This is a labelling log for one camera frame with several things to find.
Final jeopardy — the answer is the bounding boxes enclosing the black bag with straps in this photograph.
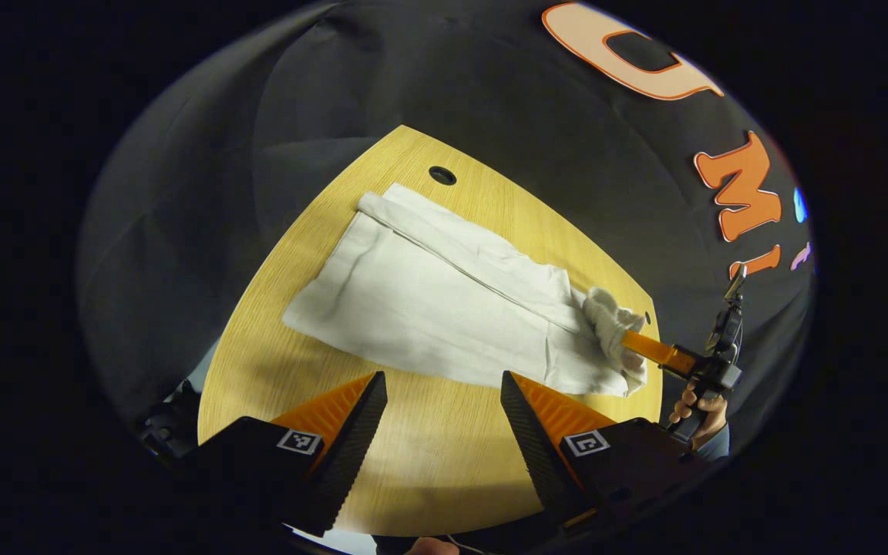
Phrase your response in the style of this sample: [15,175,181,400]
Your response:
[140,379,202,463]

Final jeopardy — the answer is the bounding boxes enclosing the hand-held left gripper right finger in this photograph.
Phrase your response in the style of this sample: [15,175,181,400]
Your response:
[500,370,711,533]

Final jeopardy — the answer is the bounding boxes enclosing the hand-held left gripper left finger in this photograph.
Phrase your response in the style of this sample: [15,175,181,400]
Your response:
[174,371,389,538]

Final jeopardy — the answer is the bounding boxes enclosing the white jeans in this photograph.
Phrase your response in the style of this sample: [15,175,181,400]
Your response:
[282,183,649,398]

